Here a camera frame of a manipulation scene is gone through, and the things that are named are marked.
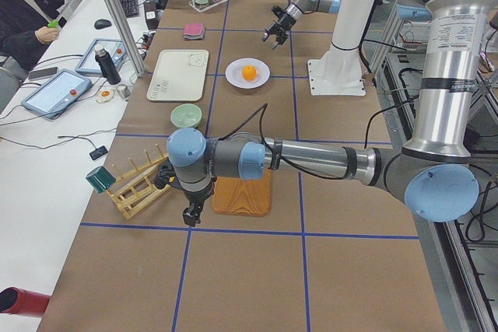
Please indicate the white round plate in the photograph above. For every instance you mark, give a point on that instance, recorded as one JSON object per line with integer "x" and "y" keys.
{"x": 234, "y": 77}

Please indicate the blue teach pendant near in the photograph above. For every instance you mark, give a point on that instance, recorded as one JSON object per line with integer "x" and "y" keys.
{"x": 57, "y": 94}

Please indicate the cream bear print tray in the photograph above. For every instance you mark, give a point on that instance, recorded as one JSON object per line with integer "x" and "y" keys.
{"x": 179, "y": 76}

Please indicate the blue teach pendant far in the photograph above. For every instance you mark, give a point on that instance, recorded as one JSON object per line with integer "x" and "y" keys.
{"x": 112, "y": 48}

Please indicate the small metal cup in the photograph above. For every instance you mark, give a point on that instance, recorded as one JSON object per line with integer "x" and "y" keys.
{"x": 123, "y": 91}

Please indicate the small black puck device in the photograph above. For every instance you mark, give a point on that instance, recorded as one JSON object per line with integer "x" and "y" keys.
{"x": 98, "y": 153}

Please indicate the dark green mug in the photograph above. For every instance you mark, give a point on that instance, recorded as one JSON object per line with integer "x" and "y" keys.
{"x": 100, "y": 179}

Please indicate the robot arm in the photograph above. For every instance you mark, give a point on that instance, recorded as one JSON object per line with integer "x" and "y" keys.
{"x": 429, "y": 175}
{"x": 298, "y": 8}

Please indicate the brown wooden cutting board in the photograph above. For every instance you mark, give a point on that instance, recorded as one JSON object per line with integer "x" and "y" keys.
{"x": 243, "y": 197}

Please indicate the black smartphone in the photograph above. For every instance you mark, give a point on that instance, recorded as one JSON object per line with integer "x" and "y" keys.
{"x": 43, "y": 73}

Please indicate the fried egg toy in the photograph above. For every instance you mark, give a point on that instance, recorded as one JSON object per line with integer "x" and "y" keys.
{"x": 105, "y": 95}

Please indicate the blue teach pendant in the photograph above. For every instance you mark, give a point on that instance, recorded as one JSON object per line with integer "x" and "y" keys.
{"x": 57, "y": 94}
{"x": 112, "y": 48}

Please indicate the aluminium frame post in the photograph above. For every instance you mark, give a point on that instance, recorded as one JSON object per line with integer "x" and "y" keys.
{"x": 120, "y": 21}

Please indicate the seated person in black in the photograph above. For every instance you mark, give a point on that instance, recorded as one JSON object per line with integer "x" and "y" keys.
{"x": 25, "y": 33}

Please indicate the red cylinder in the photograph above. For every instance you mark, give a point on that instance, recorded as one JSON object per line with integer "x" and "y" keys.
{"x": 22, "y": 302}

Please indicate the pink cleaning cloth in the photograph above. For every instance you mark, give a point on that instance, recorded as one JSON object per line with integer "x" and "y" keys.
{"x": 193, "y": 29}

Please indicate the wooden dish rack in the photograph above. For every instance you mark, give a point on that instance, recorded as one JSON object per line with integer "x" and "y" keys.
{"x": 134, "y": 190}

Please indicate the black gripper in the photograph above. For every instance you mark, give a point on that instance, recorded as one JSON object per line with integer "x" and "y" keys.
{"x": 195, "y": 198}
{"x": 285, "y": 18}

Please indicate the black computer mouse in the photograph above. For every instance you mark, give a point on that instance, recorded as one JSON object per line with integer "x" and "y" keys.
{"x": 102, "y": 24}

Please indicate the grey cleaning cloth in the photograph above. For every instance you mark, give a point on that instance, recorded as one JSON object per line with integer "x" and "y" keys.
{"x": 193, "y": 37}

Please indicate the orange fruit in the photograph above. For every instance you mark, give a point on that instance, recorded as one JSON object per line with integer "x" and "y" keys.
{"x": 249, "y": 72}

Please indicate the black water bottle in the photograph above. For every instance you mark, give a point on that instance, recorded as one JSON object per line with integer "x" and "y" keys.
{"x": 107, "y": 66}

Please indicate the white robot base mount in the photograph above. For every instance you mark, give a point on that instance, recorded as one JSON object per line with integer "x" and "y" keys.
{"x": 339, "y": 71}

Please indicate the green ceramic bowl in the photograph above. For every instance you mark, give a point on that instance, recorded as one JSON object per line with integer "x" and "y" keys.
{"x": 187, "y": 115}

